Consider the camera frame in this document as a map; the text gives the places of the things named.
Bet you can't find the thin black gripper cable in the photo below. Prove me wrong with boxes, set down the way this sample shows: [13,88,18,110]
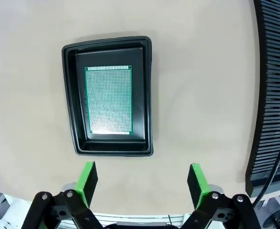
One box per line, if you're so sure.
[249,125,280,210]

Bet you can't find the green perforated circuit board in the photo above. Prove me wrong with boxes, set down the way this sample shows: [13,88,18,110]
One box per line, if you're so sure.
[84,65,134,136]

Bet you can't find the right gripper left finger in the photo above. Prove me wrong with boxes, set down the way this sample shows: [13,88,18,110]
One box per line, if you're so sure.
[22,161,102,229]

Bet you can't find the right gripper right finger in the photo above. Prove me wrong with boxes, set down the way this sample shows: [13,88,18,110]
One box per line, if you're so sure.
[182,163,260,229]

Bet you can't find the black slotted board rack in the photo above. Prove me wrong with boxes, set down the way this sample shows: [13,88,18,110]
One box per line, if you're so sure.
[245,0,280,198]

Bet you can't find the black rectangular ESD tray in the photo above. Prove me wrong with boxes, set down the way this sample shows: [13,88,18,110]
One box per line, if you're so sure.
[61,35,154,158]

